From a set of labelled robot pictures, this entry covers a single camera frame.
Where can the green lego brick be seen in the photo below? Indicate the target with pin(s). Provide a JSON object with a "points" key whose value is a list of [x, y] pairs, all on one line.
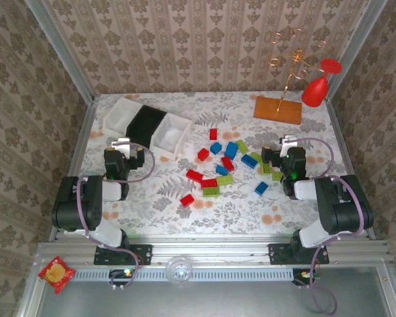
{"points": [[242, 146], [277, 176], [211, 191], [224, 180], [255, 157], [266, 168]]}

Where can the blue lego brick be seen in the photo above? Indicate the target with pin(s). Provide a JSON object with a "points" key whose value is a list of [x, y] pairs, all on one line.
{"points": [[261, 188], [221, 170], [216, 147], [231, 149], [249, 160]]}

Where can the black plastic container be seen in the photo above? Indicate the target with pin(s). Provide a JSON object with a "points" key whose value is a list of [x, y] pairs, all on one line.
{"points": [[145, 123]]}

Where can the white plastic container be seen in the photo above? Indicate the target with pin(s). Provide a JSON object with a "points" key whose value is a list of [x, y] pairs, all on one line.
{"points": [[170, 137], [118, 114]]}

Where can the red lego brick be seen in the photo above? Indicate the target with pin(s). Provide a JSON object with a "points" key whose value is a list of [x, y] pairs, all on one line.
{"points": [[187, 200], [194, 175], [203, 154], [213, 134], [209, 183], [228, 163]]}

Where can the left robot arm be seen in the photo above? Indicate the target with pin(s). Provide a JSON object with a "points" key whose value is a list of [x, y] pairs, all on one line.
{"points": [[76, 204]]}

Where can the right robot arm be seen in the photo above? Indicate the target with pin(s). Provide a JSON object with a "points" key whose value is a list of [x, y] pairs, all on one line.
{"points": [[343, 204]]}

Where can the floral patterned table cover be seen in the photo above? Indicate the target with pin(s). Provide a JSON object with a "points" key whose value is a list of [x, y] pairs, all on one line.
{"points": [[217, 214]]}

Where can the red plastic goblet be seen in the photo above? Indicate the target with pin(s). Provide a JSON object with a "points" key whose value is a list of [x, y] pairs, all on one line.
{"points": [[315, 90]]}

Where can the black controller board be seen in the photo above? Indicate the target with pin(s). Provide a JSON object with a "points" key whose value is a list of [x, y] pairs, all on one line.
{"points": [[118, 276], [302, 276]]}

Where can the clear glass dome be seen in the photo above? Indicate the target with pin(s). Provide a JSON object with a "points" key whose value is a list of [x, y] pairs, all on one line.
{"points": [[178, 269]]}

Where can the red snack packet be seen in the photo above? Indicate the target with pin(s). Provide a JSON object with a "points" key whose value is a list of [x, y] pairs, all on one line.
{"points": [[56, 274]]}

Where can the grey metal plate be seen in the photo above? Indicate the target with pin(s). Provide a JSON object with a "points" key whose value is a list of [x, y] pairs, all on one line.
{"points": [[217, 300]]}

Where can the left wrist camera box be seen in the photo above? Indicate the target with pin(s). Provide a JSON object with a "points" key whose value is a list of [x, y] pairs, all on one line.
{"points": [[120, 144]]}

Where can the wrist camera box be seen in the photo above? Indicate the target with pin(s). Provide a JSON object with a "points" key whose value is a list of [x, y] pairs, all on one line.
{"points": [[288, 140], [120, 144]]}

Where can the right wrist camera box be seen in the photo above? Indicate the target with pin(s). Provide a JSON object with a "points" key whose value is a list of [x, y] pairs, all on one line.
{"points": [[288, 140]]}

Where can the aluminium frame side rail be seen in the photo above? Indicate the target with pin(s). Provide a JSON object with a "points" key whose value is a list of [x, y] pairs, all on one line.
{"points": [[341, 138], [77, 148]]}

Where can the aluminium frame cross beam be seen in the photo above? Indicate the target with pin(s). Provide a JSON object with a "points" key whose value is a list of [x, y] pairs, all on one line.
{"points": [[217, 251]]}

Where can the aluminium frame post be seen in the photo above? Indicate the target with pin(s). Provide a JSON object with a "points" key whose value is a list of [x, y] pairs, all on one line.
{"points": [[62, 49], [355, 49]]}

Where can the aluminium frame lower rail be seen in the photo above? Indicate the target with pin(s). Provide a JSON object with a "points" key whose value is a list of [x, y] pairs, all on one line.
{"points": [[391, 290], [29, 297]]}

